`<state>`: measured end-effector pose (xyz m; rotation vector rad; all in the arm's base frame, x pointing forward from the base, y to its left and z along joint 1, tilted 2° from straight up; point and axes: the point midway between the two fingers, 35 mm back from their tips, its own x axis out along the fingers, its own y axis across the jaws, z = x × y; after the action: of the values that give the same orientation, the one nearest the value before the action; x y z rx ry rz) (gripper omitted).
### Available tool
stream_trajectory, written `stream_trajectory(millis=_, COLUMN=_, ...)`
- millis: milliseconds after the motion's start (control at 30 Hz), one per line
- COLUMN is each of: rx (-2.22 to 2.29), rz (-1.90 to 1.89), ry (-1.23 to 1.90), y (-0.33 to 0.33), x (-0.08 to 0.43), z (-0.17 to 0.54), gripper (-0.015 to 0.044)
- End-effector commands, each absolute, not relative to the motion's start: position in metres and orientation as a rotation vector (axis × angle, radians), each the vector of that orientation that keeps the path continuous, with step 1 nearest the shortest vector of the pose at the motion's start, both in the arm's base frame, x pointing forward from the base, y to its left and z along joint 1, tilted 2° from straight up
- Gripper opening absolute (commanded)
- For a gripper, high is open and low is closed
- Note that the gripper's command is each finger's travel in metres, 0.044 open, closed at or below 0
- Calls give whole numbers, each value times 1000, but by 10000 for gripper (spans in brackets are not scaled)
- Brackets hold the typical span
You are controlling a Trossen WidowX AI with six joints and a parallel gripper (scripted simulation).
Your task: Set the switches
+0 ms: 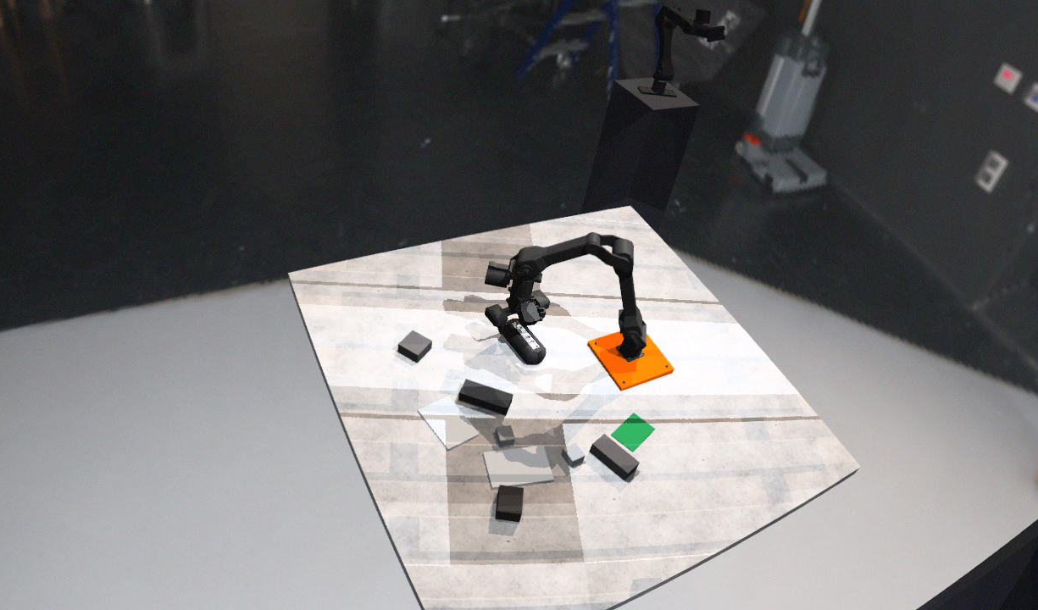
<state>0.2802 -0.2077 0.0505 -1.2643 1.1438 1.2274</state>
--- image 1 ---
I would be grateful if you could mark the green flat square panel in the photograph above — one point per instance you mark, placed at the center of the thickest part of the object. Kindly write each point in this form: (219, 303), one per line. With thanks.
(632, 432)

